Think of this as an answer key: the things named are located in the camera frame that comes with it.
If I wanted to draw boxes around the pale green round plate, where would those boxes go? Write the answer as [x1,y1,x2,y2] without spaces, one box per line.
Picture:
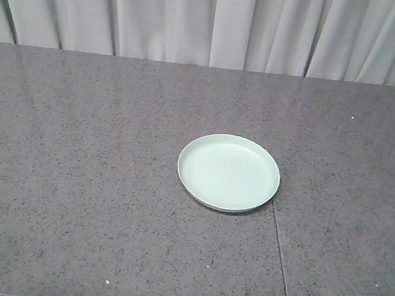
[177,134,280,214]

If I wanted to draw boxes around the white pleated curtain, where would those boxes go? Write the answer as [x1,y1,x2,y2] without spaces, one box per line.
[0,0,395,86]

